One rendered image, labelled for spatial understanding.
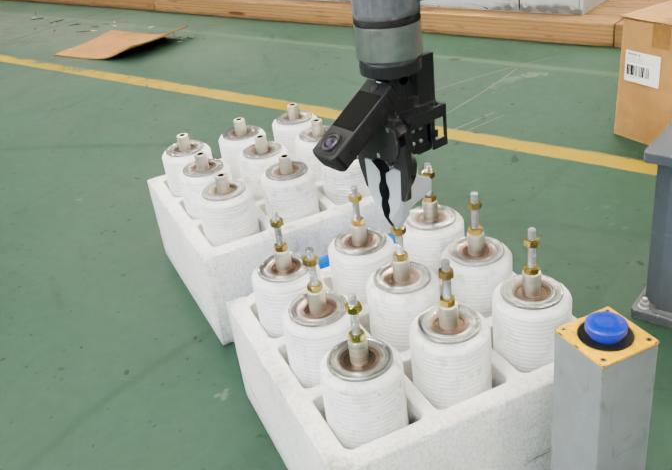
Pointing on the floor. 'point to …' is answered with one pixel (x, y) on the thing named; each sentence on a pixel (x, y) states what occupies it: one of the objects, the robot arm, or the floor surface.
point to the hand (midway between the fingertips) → (390, 219)
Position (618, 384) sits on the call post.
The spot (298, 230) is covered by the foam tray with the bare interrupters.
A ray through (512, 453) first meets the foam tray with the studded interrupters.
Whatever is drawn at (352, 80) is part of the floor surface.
